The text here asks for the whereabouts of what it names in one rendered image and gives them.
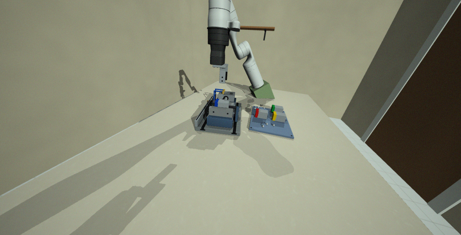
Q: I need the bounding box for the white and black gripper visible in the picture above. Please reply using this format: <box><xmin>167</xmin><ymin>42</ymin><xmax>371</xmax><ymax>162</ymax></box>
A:
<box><xmin>207</xmin><ymin>8</ymin><xmax>240</xmax><ymax>83</ymax></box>

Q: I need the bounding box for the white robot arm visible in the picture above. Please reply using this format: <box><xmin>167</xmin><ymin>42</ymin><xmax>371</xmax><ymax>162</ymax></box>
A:
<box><xmin>209</xmin><ymin>0</ymin><xmax>264</xmax><ymax>89</ymax></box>

